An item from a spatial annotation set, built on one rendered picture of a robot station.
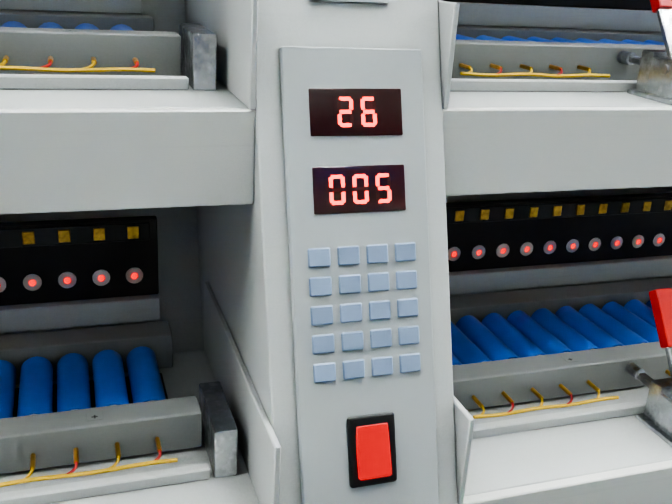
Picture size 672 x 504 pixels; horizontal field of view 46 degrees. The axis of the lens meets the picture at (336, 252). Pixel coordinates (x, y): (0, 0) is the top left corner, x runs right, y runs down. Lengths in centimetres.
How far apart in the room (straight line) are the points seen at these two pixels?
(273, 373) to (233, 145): 11
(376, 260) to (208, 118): 10
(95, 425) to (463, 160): 23
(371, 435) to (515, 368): 15
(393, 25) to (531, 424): 24
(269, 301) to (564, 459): 20
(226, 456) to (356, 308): 11
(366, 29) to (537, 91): 13
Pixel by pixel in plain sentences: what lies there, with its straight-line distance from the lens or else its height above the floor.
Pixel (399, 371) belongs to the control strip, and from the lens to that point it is 39.
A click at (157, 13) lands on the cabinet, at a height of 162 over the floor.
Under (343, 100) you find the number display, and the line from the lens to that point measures 37.
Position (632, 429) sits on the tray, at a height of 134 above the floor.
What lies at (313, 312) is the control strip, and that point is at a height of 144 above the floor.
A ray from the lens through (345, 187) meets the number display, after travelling 37.
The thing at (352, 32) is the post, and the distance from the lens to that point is 39.
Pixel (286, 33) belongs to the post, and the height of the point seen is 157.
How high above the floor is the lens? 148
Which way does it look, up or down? 3 degrees down
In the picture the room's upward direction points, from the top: 3 degrees counter-clockwise
